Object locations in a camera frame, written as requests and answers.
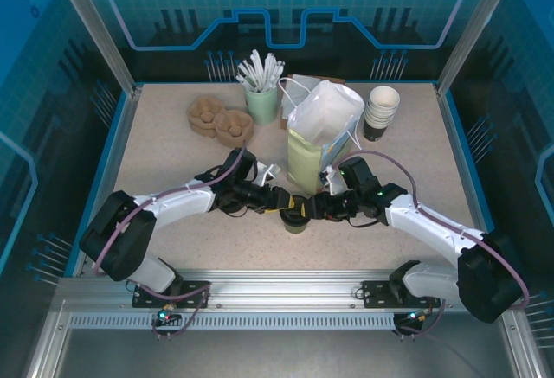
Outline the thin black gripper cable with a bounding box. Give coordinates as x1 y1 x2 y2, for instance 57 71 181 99
224 204 251 220
348 215 380 229

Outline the grey metal lower tray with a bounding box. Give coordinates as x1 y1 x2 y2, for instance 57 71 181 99
23 299 546 378

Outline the blue table rim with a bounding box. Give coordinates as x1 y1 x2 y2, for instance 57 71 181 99
64 79 512 279

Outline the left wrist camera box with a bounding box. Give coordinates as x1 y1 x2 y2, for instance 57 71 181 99
254 160 283 188

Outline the green and white paper bag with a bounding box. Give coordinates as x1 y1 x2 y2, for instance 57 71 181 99
278 77 365 200

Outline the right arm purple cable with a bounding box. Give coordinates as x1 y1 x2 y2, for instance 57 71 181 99
339 149 531 340

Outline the thin black left gripper cable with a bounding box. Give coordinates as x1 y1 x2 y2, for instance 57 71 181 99
224 204 251 220

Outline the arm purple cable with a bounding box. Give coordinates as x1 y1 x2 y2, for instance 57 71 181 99
339 149 531 340
92 144 248 341

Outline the aluminium frame post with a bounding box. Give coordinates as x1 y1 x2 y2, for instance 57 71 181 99
48 0 144 97
434 0 523 97

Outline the thin black right gripper cable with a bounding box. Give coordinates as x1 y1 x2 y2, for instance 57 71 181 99
348 215 380 229

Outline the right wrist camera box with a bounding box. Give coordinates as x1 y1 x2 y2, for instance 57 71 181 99
319 166 344 195

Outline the cardboard napkin box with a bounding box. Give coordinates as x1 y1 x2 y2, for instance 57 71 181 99
279 74 347 131

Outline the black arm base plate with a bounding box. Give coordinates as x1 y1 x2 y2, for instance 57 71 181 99
132 279 212 310
361 279 442 310

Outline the white paper napkin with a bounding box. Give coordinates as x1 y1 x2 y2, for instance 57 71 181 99
281 79 319 113

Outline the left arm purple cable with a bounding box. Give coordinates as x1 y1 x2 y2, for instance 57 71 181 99
92 144 248 341

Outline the green straw holder cup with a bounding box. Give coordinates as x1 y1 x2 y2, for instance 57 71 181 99
245 81 280 127

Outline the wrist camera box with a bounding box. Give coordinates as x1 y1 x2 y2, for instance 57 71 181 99
319 166 344 195
254 160 283 188

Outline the small connector board with LEDs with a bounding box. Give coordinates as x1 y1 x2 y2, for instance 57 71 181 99
404 308 435 324
155 306 181 324

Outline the white wrapped straw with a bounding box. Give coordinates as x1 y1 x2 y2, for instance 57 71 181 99
236 60 260 93
235 73 256 93
249 48 266 93
261 52 277 92
267 60 287 90

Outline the aluminium mounting rail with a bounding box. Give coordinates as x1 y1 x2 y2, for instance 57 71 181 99
55 267 523 315

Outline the slotted grey cable duct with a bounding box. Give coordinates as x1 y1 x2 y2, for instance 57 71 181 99
67 313 402 331

